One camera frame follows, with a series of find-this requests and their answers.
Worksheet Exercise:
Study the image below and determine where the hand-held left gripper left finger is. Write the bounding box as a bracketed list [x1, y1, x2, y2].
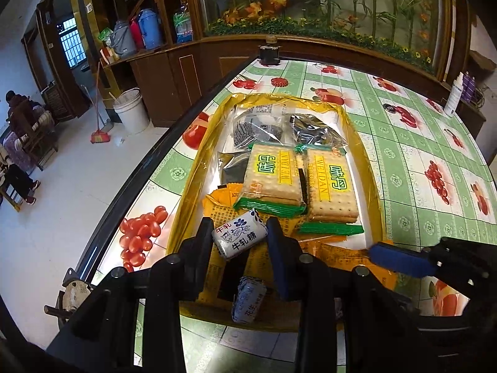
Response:
[47, 218, 214, 373]

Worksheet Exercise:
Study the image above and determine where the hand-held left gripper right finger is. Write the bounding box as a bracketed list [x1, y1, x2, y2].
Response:
[266, 217, 424, 373]

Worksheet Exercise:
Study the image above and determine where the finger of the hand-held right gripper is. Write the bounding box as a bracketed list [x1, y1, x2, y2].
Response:
[368, 236, 497, 294]

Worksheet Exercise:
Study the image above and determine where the large orange cracker packet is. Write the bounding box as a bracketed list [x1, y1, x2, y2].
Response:
[200, 198, 272, 307]
[299, 237, 399, 292]

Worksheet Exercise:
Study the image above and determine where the white candy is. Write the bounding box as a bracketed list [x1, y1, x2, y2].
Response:
[212, 209, 269, 260]
[232, 276, 268, 324]

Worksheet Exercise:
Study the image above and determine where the yellow shallow cardboard tray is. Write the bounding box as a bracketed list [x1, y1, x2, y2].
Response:
[167, 92, 399, 333]

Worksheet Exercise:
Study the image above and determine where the small orange snack packet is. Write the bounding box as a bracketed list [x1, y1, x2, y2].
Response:
[210, 182, 243, 208]

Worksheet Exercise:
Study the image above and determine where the green cracker packet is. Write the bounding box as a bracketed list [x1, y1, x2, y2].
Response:
[235, 143, 307, 218]
[297, 145, 363, 236]

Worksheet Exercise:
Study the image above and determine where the silver foil snack packet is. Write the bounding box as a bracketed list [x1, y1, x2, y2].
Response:
[219, 151, 253, 185]
[291, 113, 344, 148]

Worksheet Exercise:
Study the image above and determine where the clear packet with dark snack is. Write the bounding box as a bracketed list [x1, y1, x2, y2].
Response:
[232, 103, 296, 150]

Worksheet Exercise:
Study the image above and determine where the fruit print tablecloth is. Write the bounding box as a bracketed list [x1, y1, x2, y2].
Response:
[91, 58, 497, 366]

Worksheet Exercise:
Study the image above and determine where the worn wooden stool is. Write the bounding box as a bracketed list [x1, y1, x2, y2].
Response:
[44, 268, 96, 321]

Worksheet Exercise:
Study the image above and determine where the red broom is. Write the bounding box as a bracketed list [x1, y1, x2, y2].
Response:
[90, 62, 114, 144]

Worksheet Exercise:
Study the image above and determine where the white plastic bucket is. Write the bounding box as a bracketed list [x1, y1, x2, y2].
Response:
[112, 87, 150, 135]

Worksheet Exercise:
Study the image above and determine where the white spray bottle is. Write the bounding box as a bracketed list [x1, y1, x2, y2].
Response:
[444, 72, 464, 118]

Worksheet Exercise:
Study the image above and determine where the wooden display cabinet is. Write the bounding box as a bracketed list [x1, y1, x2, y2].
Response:
[66, 0, 486, 129]

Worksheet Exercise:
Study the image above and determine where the purple bottle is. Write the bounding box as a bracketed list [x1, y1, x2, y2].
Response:
[462, 72, 476, 104]

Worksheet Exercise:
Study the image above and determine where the small black container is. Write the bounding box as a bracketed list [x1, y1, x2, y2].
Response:
[258, 35, 281, 65]

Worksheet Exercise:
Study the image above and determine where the grey kettle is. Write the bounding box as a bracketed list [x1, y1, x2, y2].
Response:
[110, 21, 136, 56]

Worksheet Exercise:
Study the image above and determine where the red thermos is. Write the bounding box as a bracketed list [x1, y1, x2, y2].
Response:
[129, 16, 144, 49]

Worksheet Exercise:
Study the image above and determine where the clear water bottle green label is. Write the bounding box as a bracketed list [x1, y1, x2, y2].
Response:
[173, 3, 194, 44]

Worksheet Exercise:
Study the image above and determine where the blue thermos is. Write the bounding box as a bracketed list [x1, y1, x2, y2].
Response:
[138, 8, 162, 49]

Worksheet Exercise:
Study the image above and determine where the barred window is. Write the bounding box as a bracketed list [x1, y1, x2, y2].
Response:
[56, 16, 88, 71]

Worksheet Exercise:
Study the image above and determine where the floral painted glass panel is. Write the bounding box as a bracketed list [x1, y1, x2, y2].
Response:
[194, 0, 453, 82]

